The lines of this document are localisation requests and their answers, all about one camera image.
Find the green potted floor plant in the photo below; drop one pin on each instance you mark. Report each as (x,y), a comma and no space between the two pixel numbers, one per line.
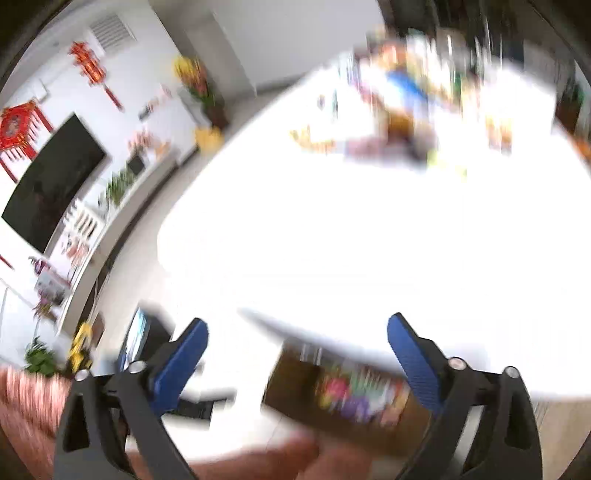
(40,360)

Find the white wall air vent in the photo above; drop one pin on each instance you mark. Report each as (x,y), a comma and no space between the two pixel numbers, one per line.
(112,31)

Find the red knot wall decoration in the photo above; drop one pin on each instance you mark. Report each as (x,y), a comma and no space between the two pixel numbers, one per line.
(18,127)

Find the dark stool with blue side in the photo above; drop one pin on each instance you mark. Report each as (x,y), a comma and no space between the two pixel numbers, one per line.
(143,337)

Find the yellow toy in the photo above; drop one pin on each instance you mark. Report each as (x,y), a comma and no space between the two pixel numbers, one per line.
(82,346)

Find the yellow flowers in vase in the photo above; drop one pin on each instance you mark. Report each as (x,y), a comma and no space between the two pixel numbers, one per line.
(196,81)

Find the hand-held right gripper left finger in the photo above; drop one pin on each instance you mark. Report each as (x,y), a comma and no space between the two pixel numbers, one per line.
(180,364)

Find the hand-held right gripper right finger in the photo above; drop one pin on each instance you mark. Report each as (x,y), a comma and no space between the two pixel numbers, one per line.
(415,364)

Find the red lantern wall decoration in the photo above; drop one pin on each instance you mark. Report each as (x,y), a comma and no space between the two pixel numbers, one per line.
(92,67)

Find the white television cabinet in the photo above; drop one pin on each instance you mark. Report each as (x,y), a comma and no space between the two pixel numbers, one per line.
(152,170)

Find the brown cardboard box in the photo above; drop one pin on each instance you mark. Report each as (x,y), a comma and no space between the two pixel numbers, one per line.
(295,397)

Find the green plant on cabinet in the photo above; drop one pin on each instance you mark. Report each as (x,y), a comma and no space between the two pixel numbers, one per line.
(117,187)

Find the black flat television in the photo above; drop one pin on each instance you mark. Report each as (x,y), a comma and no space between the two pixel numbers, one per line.
(55,184)

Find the blurred pile of packets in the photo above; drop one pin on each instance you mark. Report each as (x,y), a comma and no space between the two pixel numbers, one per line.
(415,87)

